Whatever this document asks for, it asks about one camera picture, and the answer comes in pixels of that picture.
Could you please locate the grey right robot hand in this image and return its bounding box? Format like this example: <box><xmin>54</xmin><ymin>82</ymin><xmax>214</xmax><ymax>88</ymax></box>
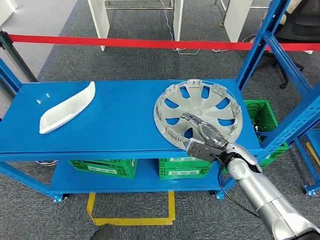
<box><xmin>181</xmin><ymin>113</ymin><xmax>229</xmax><ymax>149</ymax></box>

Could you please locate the grey plastic hubcap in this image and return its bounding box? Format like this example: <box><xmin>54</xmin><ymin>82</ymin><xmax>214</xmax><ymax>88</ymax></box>
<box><xmin>152</xmin><ymin>78</ymin><xmax>244</xmax><ymax>151</ymax></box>

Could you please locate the blue metal shelf rack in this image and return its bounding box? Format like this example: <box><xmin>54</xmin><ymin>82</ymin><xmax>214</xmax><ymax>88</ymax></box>
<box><xmin>0</xmin><ymin>0</ymin><xmax>320</xmax><ymax>204</ymax></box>

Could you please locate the white plastic trim part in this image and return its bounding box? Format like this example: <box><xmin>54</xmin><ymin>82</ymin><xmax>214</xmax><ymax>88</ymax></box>
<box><xmin>38</xmin><ymin>81</ymin><xmax>96</xmax><ymax>135</ymax></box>

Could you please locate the green plastic crate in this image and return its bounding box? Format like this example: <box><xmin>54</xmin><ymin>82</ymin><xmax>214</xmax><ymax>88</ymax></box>
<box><xmin>158</xmin><ymin>157</ymin><xmax>213</xmax><ymax>181</ymax></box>
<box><xmin>69</xmin><ymin>158</ymin><xmax>138</xmax><ymax>180</ymax></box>
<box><xmin>221</xmin><ymin>99</ymin><xmax>289</xmax><ymax>175</ymax></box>

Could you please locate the white desk panel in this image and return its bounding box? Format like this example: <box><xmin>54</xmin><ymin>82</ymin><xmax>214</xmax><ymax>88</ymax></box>
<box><xmin>223</xmin><ymin>0</ymin><xmax>271</xmax><ymax>43</ymax></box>

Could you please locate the red barrier tape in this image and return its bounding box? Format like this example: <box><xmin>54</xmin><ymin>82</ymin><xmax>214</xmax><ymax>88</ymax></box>
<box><xmin>8</xmin><ymin>34</ymin><xmax>320</xmax><ymax>52</ymax></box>

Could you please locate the black office chair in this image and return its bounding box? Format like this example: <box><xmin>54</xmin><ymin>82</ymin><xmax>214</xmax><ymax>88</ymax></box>
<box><xmin>254</xmin><ymin>0</ymin><xmax>320</xmax><ymax>90</ymax></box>

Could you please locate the black robot foot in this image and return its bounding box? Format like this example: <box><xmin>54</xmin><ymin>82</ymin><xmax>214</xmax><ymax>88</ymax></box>
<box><xmin>90</xmin><ymin>224</ymin><xmax>118</xmax><ymax>240</ymax></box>

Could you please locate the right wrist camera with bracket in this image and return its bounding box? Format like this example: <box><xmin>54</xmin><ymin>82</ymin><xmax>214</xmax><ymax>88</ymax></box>
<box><xmin>185</xmin><ymin>138</ymin><xmax>227</xmax><ymax>164</ymax></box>

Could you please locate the white floor cable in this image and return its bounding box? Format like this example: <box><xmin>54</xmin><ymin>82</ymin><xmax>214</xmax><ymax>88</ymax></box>
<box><xmin>212</xmin><ymin>33</ymin><xmax>258</xmax><ymax>53</ymax></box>
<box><xmin>159</xmin><ymin>0</ymin><xmax>201</xmax><ymax>56</ymax></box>

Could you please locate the white desk with metal rail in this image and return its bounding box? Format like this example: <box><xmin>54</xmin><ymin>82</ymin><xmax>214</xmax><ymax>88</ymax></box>
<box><xmin>87</xmin><ymin>0</ymin><xmax>184</xmax><ymax>52</ymax></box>

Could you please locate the coiled cable under shelf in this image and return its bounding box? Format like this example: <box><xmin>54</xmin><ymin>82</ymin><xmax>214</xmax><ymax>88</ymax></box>
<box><xmin>35</xmin><ymin>159</ymin><xmax>59</xmax><ymax>167</ymax></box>

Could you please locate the dark stanchion post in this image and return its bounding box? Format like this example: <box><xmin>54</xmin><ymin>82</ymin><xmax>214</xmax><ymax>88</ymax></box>
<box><xmin>0</xmin><ymin>30</ymin><xmax>38</xmax><ymax>84</ymax></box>

